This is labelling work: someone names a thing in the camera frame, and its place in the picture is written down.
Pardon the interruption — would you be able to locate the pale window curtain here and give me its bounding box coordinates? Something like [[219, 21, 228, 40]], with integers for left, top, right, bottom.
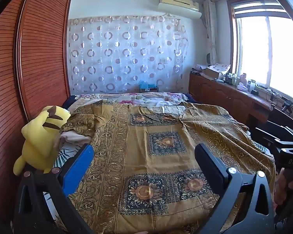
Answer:
[[203, 0, 219, 65]]

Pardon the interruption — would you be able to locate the yellow plush toy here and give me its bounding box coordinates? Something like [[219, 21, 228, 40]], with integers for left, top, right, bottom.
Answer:
[[13, 105, 71, 176]]

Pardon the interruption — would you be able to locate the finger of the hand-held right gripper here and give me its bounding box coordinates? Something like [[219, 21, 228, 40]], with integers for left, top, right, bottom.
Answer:
[[251, 123, 293, 149]]

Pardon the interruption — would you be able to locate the wall air conditioner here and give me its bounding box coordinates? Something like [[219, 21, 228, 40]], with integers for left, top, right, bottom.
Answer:
[[158, 0, 202, 19]]

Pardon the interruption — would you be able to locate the sheer circle pattern curtain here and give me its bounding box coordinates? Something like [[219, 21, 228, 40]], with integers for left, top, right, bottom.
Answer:
[[67, 15, 189, 95]]

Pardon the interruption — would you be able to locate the wooden side cabinet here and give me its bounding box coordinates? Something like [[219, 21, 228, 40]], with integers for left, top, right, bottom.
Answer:
[[188, 71, 293, 137]]

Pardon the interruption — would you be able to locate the grey roller blind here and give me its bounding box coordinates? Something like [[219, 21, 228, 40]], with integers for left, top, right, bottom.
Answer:
[[233, 1, 291, 19]]

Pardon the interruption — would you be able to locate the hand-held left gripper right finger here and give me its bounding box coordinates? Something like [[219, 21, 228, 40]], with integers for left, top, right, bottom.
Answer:
[[194, 143, 276, 234]]

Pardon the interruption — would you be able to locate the gold patterned bedspread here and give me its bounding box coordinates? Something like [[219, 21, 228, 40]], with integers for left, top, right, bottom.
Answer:
[[56, 101, 276, 234]]

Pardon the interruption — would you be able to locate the blue bag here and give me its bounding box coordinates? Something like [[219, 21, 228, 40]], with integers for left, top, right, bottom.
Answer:
[[139, 80, 158, 90]]

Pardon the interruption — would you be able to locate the window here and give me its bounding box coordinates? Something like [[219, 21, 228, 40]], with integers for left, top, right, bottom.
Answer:
[[226, 0, 293, 103]]

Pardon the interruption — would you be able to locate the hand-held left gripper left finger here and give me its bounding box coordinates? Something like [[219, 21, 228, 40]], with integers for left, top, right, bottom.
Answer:
[[15, 143, 96, 234]]

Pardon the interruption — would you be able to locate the leaf print bedsheet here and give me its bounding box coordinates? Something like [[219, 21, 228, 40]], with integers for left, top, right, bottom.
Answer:
[[43, 140, 275, 225]]

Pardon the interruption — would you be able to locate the person's right hand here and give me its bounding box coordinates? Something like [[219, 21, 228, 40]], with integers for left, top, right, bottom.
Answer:
[[275, 168, 293, 205]]

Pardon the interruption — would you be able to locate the cardboard box with cloth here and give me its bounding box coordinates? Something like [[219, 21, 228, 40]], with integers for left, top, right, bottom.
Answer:
[[207, 63, 231, 74]]

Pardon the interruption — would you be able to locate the beige folded cloth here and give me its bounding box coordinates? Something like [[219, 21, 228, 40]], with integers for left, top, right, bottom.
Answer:
[[60, 130, 92, 149]]

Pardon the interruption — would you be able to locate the floral blanket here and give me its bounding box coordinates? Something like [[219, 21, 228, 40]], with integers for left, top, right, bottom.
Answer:
[[68, 92, 188, 115]]

